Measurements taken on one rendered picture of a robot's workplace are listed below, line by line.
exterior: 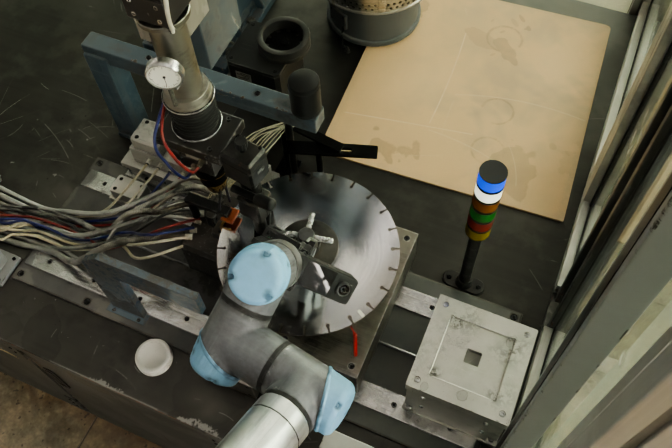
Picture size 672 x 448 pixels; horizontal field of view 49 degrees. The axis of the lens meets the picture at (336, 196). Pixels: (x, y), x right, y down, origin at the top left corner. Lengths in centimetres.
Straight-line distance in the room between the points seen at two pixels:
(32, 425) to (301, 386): 154
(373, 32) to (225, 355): 107
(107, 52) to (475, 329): 89
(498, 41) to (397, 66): 27
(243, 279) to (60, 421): 148
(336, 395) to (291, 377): 6
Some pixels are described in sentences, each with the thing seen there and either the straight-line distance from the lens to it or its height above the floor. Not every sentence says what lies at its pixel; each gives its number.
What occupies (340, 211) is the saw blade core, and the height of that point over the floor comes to 95.
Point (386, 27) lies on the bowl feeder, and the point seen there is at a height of 82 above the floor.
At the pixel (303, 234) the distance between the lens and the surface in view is 129.
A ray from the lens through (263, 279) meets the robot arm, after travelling 94.
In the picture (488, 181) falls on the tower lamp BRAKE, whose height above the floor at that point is 116.
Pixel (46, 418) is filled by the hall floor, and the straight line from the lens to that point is 238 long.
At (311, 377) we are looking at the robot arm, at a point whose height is 123.
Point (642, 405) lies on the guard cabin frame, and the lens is 56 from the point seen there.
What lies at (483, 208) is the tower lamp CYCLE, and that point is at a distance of 124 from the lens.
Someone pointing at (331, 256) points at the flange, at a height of 96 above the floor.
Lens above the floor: 213
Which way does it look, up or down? 58 degrees down
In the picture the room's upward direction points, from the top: 3 degrees counter-clockwise
